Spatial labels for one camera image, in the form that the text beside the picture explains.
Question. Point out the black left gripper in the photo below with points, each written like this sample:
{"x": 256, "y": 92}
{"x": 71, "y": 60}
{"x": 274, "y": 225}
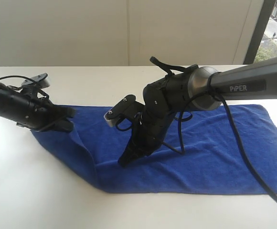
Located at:
{"x": 38, "y": 113}

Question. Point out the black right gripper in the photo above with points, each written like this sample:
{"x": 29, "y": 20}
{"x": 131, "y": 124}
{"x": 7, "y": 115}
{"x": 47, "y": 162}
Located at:
{"x": 147, "y": 136}

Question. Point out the blue microfibre towel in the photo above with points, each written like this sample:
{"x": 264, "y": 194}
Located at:
{"x": 211, "y": 164}

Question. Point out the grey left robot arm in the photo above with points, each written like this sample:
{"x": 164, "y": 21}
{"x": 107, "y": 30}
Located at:
{"x": 10, "y": 87}

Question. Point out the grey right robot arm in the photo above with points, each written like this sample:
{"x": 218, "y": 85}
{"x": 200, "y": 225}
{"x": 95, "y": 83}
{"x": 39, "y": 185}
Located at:
{"x": 195, "y": 89}

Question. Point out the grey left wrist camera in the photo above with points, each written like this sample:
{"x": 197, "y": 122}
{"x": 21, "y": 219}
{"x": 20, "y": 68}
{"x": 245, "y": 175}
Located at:
{"x": 39, "y": 81}

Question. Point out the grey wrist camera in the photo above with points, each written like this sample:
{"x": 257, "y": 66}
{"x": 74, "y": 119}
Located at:
{"x": 39, "y": 81}
{"x": 126, "y": 108}

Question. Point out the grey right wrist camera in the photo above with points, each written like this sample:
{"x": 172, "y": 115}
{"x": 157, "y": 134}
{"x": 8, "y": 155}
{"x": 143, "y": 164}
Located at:
{"x": 126, "y": 108}

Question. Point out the dark window frame post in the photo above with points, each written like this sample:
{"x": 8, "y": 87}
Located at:
{"x": 259, "y": 30}

